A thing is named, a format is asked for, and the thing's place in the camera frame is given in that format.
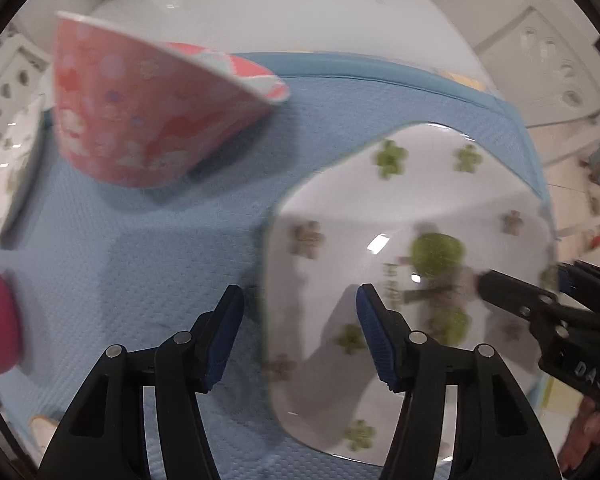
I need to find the blue textured table mat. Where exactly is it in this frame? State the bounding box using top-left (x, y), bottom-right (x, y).
top-left (0, 51), bottom-right (561, 480)

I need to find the magenta bowl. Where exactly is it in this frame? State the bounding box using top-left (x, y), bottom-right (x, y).
top-left (0, 264), bottom-right (23, 376)

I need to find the white square plate green print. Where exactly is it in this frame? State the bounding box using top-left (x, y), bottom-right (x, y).
top-left (260, 121), bottom-right (561, 461)

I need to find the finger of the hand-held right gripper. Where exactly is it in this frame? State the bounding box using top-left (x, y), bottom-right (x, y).
top-left (477, 269), bottom-right (581, 356)
top-left (555, 260), bottom-right (600, 321)

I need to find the pink patterned bowl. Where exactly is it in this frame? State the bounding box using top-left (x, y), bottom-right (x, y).
top-left (54, 11), bottom-right (291, 190)

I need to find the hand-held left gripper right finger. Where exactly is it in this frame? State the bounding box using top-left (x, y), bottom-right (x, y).
top-left (356, 283), bottom-right (563, 480)

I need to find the person's right hand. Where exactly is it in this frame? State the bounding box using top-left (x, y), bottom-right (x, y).
top-left (557, 397), bottom-right (600, 478)

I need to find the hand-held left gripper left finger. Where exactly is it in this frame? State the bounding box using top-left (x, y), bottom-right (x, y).
top-left (39, 284), bottom-right (246, 480)

